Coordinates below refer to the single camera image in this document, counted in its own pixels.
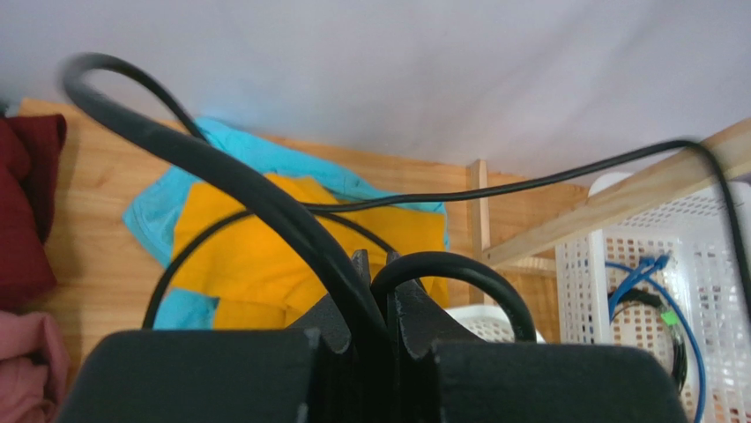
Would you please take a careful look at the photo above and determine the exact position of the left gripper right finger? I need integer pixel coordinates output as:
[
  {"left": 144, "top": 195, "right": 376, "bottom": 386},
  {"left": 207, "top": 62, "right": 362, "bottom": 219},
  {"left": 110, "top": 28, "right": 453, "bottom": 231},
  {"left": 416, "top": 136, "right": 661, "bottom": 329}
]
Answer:
[{"left": 383, "top": 252, "right": 686, "bottom": 422}]

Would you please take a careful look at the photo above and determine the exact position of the white rectangular perforated basket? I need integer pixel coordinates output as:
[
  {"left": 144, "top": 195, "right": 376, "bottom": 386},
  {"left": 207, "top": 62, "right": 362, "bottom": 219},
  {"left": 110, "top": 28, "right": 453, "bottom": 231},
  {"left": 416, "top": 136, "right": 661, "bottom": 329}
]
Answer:
[{"left": 555, "top": 188, "right": 750, "bottom": 422}]

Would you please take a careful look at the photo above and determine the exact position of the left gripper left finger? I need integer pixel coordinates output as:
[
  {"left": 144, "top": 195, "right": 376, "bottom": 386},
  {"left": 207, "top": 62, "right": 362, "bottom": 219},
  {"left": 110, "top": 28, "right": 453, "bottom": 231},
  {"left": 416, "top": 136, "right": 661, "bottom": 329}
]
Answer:
[{"left": 56, "top": 249, "right": 376, "bottom": 423}]

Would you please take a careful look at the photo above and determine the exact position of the orange cloth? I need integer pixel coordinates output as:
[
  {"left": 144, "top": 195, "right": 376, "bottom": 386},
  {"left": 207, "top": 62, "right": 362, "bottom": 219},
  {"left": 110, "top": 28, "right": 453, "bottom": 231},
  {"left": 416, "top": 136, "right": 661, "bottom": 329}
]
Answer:
[{"left": 154, "top": 174, "right": 448, "bottom": 330}]

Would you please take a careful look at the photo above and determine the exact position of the black coiled cable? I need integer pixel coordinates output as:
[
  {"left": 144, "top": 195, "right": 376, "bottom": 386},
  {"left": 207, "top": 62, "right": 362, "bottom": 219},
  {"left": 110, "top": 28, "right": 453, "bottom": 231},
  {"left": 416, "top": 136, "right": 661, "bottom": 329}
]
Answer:
[{"left": 610, "top": 287, "right": 688, "bottom": 394}]

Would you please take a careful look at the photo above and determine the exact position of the thin black cable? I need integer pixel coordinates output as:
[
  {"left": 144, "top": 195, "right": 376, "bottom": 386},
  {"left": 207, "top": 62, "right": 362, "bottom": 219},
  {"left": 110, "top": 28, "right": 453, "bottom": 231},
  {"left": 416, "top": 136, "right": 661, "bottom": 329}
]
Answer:
[{"left": 61, "top": 52, "right": 538, "bottom": 353}]

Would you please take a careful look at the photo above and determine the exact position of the pink cloth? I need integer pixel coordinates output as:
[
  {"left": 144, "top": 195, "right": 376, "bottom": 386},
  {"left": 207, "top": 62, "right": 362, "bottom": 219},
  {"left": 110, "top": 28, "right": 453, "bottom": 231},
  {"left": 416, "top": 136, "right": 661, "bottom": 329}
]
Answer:
[{"left": 1, "top": 311, "right": 71, "bottom": 422}]

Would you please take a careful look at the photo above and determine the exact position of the blue ethernet cable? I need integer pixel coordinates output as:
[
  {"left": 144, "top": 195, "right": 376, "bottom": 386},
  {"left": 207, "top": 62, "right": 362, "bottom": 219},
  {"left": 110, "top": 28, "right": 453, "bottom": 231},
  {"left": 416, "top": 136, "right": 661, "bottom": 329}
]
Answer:
[{"left": 604, "top": 253, "right": 708, "bottom": 423}]

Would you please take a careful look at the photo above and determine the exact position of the white oval perforated basket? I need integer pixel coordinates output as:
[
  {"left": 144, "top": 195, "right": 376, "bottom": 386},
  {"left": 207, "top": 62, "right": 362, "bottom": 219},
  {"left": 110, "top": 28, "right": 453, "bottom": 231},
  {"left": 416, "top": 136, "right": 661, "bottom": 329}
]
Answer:
[{"left": 445, "top": 304, "right": 515, "bottom": 343}]

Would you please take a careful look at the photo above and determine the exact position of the dark red cloth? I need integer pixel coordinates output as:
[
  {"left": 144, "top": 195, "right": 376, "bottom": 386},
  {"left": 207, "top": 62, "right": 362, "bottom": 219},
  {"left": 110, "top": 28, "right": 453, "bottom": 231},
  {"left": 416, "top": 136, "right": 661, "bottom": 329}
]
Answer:
[{"left": 1, "top": 115, "right": 67, "bottom": 311}]

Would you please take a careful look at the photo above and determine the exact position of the teal cloth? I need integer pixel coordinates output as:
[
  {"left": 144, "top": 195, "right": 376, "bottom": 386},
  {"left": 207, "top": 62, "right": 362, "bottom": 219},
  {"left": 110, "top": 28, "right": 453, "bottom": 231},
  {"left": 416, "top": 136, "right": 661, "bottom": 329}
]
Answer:
[{"left": 122, "top": 115, "right": 451, "bottom": 330}]

